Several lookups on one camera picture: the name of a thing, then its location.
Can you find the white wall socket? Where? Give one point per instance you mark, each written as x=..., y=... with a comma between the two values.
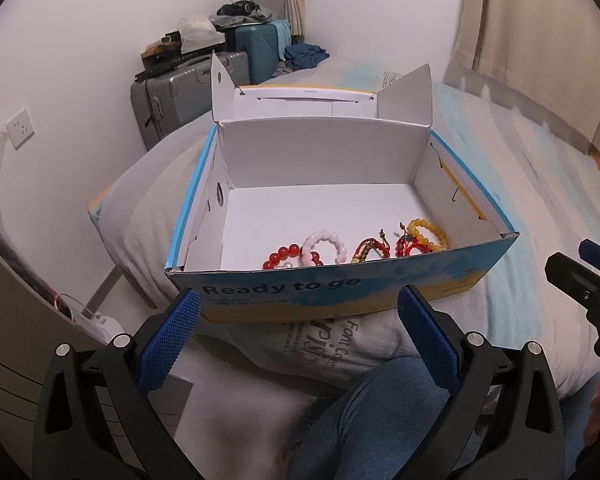
x=20, y=130

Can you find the grey suitcase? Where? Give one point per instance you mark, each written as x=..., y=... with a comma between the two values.
x=180, y=100

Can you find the white power adapter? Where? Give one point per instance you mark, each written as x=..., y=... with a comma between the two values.
x=105, y=327

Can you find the grey bedside cabinet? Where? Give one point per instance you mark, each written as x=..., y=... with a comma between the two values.
x=10, y=340

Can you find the person's right hand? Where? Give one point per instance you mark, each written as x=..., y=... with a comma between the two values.
x=597, y=410

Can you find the black bag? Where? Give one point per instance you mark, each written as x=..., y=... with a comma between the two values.
x=237, y=9

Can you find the blue and yellow cardboard box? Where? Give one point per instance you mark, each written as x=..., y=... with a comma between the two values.
x=305, y=165

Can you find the beige curtain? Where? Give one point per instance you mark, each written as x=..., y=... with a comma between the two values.
x=530, y=35

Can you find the person's leg in jeans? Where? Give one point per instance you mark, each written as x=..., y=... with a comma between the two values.
x=370, y=420

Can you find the black and yellow folded tool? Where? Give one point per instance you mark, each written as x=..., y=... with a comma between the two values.
x=157, y=52

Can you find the white plastic bag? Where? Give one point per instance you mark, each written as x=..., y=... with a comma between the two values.
x=197, y=32

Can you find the teal suitcase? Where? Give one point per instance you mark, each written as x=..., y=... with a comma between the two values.
x=260, y=50

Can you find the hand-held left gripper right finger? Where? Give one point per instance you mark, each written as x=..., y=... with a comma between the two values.
x=430, y=340

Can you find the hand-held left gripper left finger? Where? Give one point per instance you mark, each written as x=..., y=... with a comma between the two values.
x=172, y=340

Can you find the dark blue clothes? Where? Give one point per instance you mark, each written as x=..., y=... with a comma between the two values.
x=302, y=57

